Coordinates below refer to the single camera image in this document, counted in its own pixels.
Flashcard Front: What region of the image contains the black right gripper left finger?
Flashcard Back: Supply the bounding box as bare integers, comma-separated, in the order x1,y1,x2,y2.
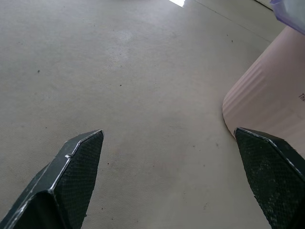
0,129,104,229

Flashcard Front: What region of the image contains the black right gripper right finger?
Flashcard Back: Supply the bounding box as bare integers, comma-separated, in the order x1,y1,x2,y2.
234,127,305,229

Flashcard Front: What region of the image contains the pink ribbed container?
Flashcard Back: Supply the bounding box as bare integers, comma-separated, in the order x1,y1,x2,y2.
222,25,305,153

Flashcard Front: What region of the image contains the purple translucent plastic object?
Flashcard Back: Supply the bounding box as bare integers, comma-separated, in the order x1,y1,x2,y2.
269,0,305,36

